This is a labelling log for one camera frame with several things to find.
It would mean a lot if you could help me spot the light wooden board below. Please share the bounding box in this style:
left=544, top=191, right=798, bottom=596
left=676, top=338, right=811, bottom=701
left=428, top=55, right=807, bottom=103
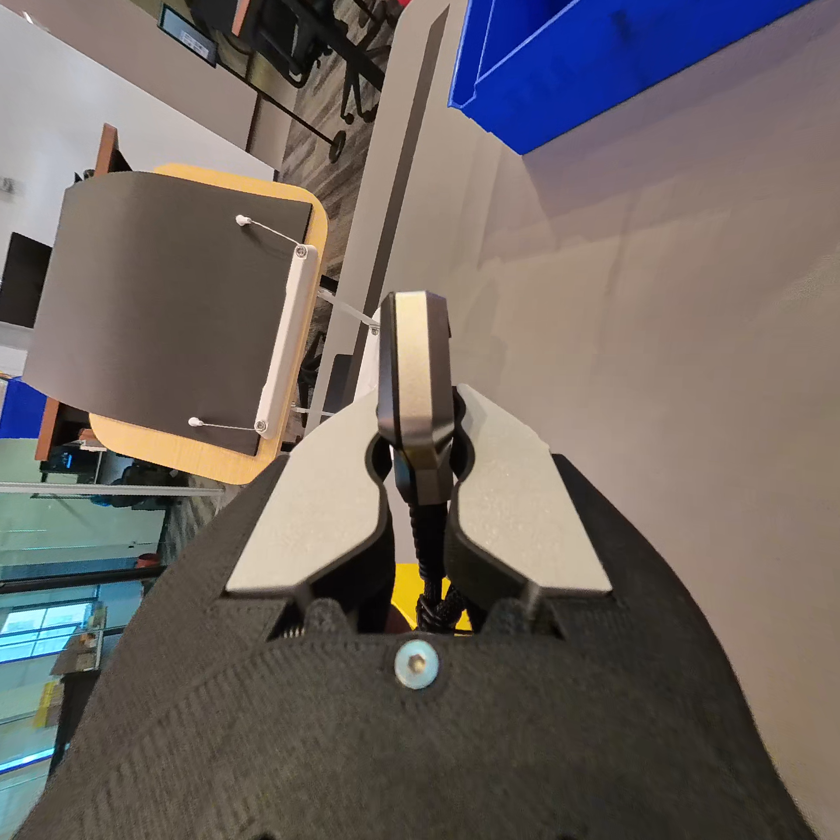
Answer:
left=88, top=164, right=329, bottom=487

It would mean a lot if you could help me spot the yellow object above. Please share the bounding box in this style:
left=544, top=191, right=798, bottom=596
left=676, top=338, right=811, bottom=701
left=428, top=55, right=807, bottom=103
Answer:
left=392, top=566, right=475, bottom=635

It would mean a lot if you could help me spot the black office chair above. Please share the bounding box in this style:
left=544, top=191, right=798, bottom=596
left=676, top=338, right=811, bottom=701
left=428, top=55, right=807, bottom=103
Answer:
left=230, top=0, right=408, bottom=126

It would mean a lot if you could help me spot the framed wall sign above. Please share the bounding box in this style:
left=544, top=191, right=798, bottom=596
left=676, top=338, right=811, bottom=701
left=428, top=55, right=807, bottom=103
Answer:
left=159, top=3, right=218, bottom=68

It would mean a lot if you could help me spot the white strap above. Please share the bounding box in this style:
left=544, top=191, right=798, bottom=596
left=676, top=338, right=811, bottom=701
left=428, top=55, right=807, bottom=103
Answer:
left=318, top=289, right=383, bottom=334

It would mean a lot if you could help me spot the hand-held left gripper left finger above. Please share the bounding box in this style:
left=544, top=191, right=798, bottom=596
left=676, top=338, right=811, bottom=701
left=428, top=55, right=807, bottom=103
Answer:
left=224, top=402, right=395, bottom=613

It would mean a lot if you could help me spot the black curved sheet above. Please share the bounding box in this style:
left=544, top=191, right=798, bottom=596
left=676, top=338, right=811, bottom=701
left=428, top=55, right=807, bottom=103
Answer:
left=20, top=172, right=315, bottom=458

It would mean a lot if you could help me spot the white bar with strings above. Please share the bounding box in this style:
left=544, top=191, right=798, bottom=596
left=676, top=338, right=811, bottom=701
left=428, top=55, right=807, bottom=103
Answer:
left=188, top=214, right=320, bottom=439

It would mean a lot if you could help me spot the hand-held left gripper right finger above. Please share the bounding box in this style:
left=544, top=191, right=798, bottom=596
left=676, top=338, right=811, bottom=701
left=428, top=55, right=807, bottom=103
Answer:
left=446, top=384, right=613, bottom=616

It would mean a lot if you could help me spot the blue plastic bin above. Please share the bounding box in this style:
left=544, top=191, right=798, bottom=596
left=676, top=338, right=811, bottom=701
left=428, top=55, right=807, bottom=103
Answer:
left=448, top=0, right=815, bottom=156

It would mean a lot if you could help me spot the black monitor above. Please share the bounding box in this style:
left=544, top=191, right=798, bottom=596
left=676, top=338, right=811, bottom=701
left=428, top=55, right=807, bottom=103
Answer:
left=0, top=231, right=53, bottom=329

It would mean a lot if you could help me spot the grey usb hub braided cable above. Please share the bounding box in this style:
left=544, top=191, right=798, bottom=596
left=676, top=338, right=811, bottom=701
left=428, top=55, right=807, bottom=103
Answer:
left=375, top=290, right=468, bottom=635

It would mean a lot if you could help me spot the black wheeled stand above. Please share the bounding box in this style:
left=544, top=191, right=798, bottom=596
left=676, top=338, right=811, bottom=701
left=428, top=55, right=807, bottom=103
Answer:
left=217, top=62, right=349, bottom=162

